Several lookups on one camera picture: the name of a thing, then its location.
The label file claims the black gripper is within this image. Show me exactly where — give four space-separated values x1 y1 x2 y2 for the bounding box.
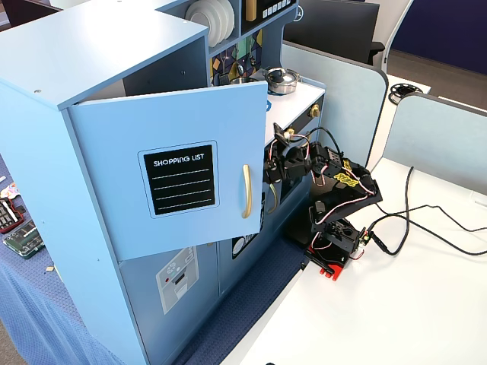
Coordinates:
265 142 312 184

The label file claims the gold cabinet door handle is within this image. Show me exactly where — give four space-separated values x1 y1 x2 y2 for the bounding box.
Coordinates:
240 163 253 220

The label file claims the light blue cabinet door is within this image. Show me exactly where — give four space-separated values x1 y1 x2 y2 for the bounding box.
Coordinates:
67 80 269 262

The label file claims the dark brown cabinet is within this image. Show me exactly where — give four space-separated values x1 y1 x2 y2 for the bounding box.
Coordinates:
0 0 64 33

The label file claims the black dishwasher plates sticker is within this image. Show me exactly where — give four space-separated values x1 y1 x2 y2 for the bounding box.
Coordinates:
231 232 260 260

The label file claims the steel pot with lid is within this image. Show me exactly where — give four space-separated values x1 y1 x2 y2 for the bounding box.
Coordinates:
263 67 301 95

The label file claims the small steel pan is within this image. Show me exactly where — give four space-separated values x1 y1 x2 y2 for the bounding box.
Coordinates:
229 75 259 87

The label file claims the black shopping list sticker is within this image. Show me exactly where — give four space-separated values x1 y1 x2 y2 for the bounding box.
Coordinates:
142 144 214 217

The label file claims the light blue desk divider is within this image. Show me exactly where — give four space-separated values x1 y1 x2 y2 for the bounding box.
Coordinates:
380 92 487 198
281 40 390 168

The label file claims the red table clamp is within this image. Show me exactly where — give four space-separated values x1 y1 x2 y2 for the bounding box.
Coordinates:
304 243 349 282

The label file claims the black filament spool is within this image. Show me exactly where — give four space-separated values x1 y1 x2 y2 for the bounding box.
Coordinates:
387 82 424 106

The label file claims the grey ice dispenser sticker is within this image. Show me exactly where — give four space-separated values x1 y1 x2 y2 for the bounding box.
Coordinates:
155 246 199 315

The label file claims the black computer monitor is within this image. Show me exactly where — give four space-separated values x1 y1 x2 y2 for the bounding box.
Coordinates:
283 0 381 64

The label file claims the white toy plate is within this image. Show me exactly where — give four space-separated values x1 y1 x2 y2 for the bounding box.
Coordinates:
205 0 229 43
185 1 218 30
216 0 236 47

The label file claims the light blue toy kitchen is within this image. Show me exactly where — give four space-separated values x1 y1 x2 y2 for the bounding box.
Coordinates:
0 0 327 365

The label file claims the navy partition panel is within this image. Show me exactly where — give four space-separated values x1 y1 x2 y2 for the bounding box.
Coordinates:
390 0 487 75

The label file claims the green circuit board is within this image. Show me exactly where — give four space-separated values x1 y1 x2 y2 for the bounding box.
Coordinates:
2 222 45 260

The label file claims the colourful patterned small item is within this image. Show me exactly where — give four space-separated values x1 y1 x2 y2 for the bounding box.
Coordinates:
0 182 21 201

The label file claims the red tool case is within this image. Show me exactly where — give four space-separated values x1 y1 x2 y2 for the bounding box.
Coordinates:
0 196 26 235

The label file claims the black camera cable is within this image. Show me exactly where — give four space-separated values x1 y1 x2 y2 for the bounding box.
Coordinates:
292 127 342 160

